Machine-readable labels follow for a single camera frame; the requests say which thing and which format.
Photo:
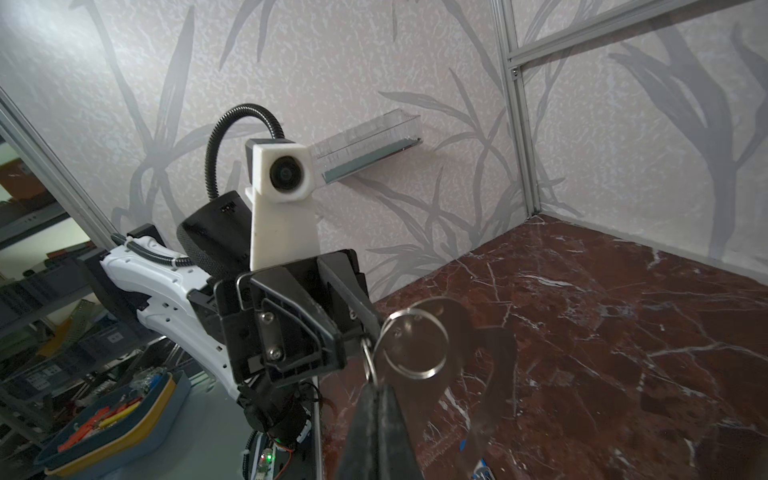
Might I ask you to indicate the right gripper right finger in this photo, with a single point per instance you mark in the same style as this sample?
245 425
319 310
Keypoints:
397 460

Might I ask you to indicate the green circuit board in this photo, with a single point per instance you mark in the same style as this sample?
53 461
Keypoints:
269 463

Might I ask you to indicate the clear plastic wall shelf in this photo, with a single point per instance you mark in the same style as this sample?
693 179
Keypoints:
360 147

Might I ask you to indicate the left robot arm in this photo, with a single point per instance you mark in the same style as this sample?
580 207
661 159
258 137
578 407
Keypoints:
141 279

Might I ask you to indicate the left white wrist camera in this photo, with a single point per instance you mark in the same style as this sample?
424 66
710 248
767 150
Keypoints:
283 226

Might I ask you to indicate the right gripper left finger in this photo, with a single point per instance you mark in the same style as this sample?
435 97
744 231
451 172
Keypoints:
359 459

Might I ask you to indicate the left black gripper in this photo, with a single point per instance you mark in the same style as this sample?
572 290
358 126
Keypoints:
288 323

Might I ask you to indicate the silver split keyring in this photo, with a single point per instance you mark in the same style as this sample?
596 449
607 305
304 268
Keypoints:
413 344

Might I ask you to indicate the tool tray with items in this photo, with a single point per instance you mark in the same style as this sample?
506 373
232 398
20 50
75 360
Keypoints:
117 429

